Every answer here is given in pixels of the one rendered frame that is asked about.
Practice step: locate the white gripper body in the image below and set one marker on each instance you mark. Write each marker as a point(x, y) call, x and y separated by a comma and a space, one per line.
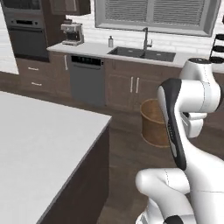
point(196, 128)

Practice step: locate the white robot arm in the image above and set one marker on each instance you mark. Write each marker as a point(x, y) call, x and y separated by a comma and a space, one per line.
point(204, 178)

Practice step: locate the round wooden basket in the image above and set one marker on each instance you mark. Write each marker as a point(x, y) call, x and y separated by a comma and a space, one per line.
point(153, 125)

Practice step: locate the brown sink cabinet run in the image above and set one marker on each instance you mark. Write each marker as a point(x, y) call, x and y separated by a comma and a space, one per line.
point(122, 87)

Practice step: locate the white top dining counter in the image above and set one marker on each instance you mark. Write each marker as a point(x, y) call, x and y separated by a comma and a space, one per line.
point(38, 145)

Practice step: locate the brown drawer cabinet run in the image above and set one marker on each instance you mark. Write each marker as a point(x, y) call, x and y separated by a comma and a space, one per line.
point(40, 75)

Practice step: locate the brown upper cabinet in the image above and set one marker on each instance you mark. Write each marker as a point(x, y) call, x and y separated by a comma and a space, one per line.
point(70, 7)

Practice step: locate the black tiered stand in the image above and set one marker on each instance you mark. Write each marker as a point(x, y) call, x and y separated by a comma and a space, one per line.
point(217, 48)

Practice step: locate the dark double sink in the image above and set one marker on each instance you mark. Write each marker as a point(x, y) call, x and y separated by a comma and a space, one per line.
point(143, 54)

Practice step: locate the dark metal faucet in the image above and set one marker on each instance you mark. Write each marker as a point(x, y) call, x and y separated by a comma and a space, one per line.
point(145, 39)

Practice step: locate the grey dishwasher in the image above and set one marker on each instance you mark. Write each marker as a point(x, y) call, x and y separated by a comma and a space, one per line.
point(87, 81)

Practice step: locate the grey window with blinds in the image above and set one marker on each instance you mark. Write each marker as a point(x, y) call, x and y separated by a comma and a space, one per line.
point(157, 14)

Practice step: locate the grey soap dispenser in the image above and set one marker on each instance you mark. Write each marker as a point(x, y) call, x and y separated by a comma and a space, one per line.
point(110, 42)

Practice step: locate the silver coffee machine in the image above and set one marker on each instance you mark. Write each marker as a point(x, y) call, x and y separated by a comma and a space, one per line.
point(72, 35)

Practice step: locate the black wall oven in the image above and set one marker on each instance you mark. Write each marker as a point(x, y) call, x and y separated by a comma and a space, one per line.
point(26, 35)

